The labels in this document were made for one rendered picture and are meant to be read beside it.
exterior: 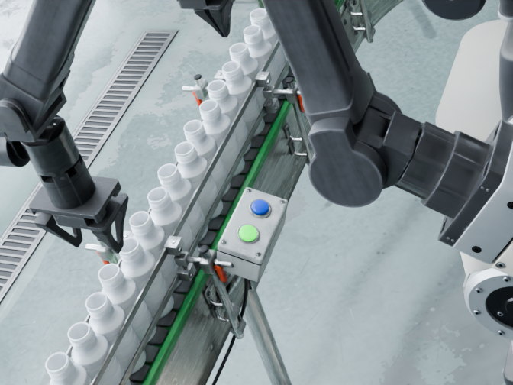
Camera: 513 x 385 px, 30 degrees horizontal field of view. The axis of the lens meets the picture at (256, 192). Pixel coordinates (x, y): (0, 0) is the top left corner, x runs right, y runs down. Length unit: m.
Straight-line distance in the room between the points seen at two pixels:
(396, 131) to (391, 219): 2.17
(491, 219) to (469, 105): 0.23
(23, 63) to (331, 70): 0.34
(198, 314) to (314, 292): 1.27
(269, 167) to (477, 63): 0.83
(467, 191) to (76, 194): 0.48
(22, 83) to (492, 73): 0.55
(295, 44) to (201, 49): 3.22
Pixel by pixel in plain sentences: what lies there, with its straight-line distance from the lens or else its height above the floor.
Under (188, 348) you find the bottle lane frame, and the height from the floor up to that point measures 0.93.
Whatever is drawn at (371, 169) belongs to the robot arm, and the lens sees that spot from 0.94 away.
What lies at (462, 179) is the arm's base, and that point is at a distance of 0.94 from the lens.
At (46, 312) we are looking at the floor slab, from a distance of 3.27.
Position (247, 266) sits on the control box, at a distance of 1.61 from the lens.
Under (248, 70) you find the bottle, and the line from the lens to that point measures 1.94.
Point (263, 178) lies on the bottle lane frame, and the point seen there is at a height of 0.96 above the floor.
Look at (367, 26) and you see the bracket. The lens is 2.34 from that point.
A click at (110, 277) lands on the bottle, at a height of 1.14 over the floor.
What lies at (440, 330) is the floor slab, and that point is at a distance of 2.81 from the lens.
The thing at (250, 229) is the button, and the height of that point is 1.12.
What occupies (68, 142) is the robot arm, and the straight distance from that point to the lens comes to 1.14.
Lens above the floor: 2.23
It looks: 42 degrees down
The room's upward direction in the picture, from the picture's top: 19 degrees counter-clockwise
